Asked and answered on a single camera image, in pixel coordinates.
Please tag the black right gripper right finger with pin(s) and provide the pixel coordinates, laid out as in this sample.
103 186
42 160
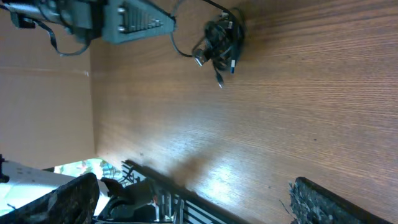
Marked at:
312 203

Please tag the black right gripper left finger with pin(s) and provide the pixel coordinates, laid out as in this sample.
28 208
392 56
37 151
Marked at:
72 203

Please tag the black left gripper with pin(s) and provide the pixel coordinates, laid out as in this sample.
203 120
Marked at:
89 20

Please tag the brown side panel board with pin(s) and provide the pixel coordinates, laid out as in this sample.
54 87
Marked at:
46 106

